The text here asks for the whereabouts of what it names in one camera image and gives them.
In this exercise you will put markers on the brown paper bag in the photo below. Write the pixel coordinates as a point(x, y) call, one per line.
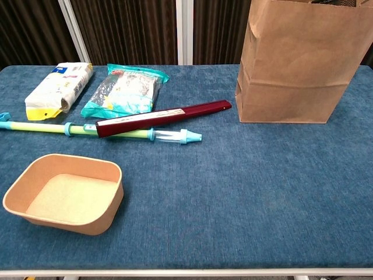
point(297, 58)

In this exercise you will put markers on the dark brown pleated curtain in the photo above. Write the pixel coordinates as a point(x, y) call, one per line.
point(131, 29)
point(29, 29)
point(370, 62)
point(218, 29)

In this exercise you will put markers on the dark red long box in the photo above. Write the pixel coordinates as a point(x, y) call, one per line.
point(163, 116)

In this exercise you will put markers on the white yellow paper package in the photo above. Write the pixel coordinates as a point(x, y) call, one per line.
point(58, 87)

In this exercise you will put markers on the white table frame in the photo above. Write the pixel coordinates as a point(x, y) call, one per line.
point(186, 272)

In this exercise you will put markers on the teal green toy pump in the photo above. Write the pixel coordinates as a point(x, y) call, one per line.
point(35, 126)

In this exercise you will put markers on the white partition frame post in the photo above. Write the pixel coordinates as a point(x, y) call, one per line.
point(184, 32)
point(74, 32)

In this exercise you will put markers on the blue fabric table cover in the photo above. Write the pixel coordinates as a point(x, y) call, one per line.
point(215, 204)

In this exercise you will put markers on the teal clear snack packet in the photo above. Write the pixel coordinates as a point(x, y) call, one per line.
point(125, 90)

